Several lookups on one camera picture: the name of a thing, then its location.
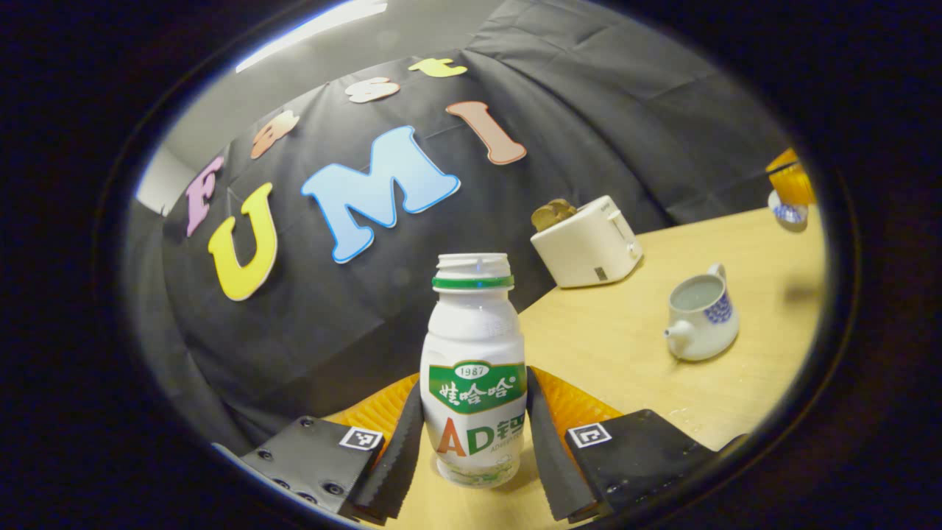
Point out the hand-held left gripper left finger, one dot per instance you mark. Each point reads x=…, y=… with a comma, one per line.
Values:
x=401, y=456

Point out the white blue-patterned teacup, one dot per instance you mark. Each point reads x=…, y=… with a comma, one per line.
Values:
x=699, y=331

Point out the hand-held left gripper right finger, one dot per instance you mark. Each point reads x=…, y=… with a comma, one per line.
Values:
x=548, y=456

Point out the white green-label water bottle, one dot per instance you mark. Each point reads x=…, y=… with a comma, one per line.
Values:
x=475, y=338

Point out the brown toast slice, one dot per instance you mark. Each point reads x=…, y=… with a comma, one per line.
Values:
x=548, y=217
x=565, y=207

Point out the white blue-patterned teacup lid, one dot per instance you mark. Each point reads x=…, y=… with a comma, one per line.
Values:
x=789, y=215

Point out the white toaster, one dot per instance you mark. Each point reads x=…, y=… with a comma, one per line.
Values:
x=581, y=250

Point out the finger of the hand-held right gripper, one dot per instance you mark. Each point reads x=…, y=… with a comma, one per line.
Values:
x=793, y=184

